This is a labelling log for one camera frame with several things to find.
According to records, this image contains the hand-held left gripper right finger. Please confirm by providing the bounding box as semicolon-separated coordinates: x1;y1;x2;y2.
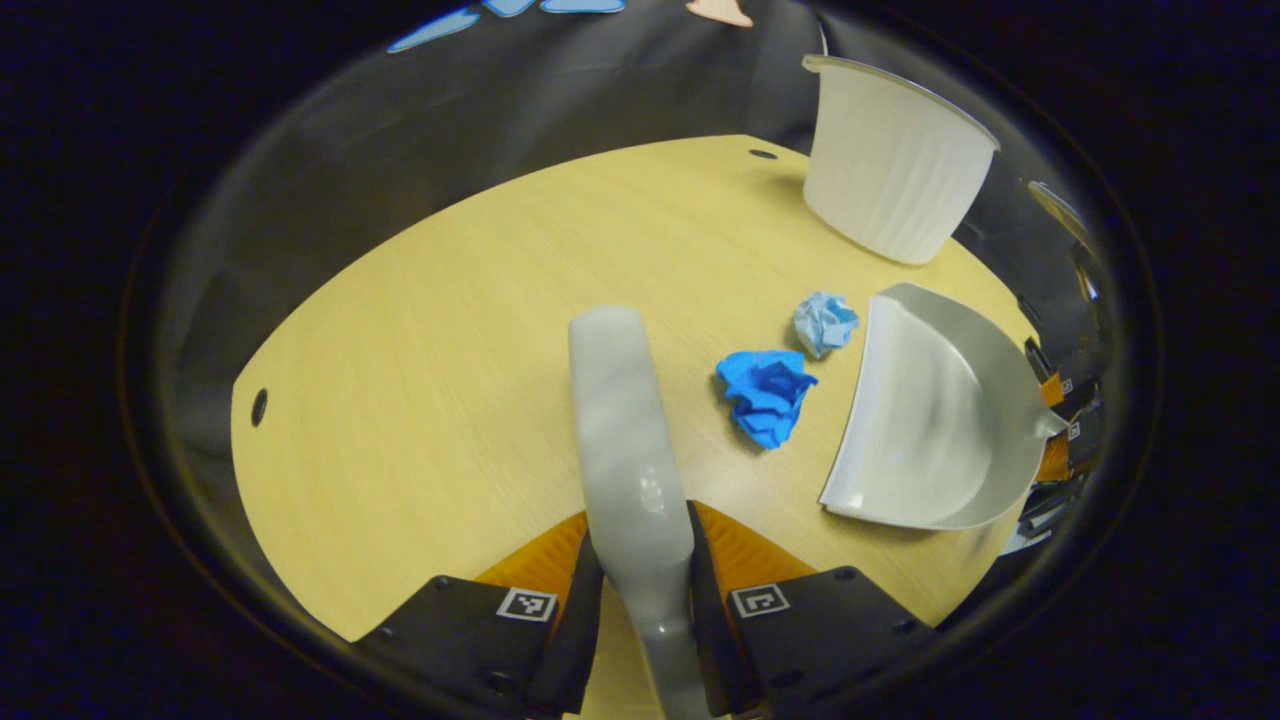
685;500;937;717

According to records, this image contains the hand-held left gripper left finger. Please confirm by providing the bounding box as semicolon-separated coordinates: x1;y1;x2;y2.
350;510;607;717

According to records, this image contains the white dustpan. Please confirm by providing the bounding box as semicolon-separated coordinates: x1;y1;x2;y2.
819;282;1068;531

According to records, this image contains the light blue paper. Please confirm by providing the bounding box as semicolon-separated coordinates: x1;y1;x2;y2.
793;291;861;360

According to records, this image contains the dark blue paper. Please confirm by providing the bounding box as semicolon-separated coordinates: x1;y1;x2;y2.
714;349;819;451

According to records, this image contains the white ribbed garbage bin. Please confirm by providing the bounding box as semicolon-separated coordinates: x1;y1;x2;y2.
802;55;1001;266

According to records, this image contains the light wooden desktop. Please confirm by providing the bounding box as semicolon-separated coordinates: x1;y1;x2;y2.
230;133;1041;720

